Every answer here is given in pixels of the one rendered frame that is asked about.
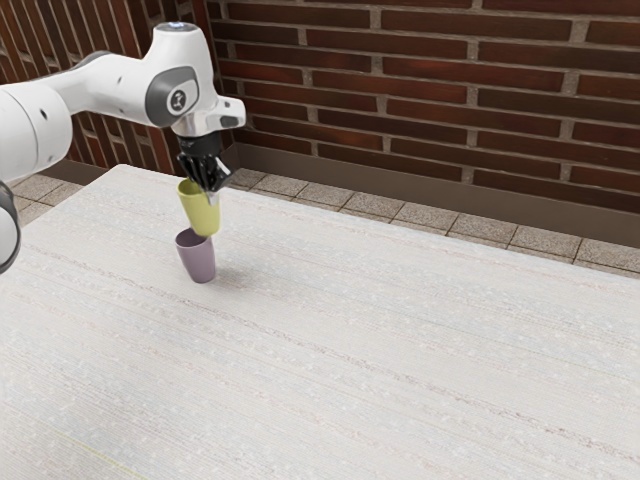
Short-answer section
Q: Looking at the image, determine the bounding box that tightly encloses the yellow-green cup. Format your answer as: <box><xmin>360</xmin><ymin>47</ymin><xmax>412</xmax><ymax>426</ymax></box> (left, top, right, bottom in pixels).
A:
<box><xmin>175</xmin><ymin>178</ymin><xmax>223</xmax><ymax>237</ymax></box>

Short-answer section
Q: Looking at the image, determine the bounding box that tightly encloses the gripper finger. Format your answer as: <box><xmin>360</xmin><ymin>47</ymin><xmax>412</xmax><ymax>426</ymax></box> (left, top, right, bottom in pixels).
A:
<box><xmin>198</xmin><ymin>155</ymin><xmax>233</xmax><ymax>206</ymax></box>

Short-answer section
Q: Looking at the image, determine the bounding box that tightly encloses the purple cup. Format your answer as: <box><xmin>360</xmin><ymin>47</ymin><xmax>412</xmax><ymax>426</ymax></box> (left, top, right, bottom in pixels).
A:
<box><xmin>174</xmin><ymin>228</ymin><xmax>217</xmax><ymax>285</ymax></box>

